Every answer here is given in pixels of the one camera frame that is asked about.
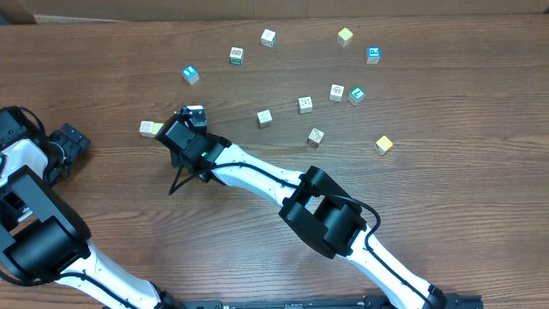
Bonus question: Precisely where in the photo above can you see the red edged picture block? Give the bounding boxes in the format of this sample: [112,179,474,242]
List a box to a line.
[307,128,324,148]

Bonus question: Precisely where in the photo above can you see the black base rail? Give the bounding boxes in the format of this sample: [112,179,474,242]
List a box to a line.
[182,294,484,309]

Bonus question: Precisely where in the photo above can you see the yellow block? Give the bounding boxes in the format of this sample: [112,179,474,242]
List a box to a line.
[337,27,353,47]
[152,123,164,136]
[375,136,394,155]

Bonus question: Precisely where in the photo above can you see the white picture block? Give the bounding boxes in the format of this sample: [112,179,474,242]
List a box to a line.
[298,96,313,114]
[329,84,344,102]

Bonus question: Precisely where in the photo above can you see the white block top centre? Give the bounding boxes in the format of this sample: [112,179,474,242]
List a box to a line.
[261,29,276,48]

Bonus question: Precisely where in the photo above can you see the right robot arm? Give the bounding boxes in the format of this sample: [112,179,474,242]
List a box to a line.
[155,106,448,308]

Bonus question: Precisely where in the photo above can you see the cardboard back wall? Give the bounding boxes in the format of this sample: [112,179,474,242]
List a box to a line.
[1,0,548,24]

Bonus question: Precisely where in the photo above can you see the blue block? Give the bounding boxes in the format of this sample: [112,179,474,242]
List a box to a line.
[365,46,381,64]
[181,65,199,85]

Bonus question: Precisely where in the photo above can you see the red letter white block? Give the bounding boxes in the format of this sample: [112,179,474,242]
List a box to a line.
[139,121,155,137]

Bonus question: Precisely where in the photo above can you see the plain white block centre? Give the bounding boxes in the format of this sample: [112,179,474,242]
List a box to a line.
[257,110,273,129]

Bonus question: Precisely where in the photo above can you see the blue top block far left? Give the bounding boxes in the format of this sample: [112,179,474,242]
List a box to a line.
[181,65,199,85]

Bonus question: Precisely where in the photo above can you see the white picture block right centre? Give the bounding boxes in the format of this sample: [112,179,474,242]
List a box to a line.
[329,84,344,102]

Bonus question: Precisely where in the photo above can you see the blue top block upper right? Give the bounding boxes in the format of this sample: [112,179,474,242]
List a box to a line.
[365,46,381,64]

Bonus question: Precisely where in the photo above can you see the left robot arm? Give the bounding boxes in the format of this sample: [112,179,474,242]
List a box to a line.
[1,106,183,308]

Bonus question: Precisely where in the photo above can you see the green seven block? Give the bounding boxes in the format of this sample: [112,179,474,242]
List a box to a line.
[348,86,366,106]

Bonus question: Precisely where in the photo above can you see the green letter block upper left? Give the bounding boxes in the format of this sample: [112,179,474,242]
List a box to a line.
[229,47,244,65]

